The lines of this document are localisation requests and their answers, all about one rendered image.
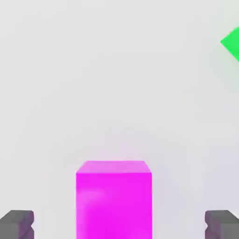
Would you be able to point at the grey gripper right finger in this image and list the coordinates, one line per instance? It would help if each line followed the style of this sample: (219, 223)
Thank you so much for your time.
(223, 225)

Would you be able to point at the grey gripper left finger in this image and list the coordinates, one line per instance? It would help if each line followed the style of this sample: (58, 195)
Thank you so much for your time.
(15, 225)

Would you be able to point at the small magenta cube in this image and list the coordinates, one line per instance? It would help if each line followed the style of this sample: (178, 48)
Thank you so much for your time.
(113, 201)

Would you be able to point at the small green cube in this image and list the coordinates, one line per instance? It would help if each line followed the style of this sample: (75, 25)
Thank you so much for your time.
(232, 43)

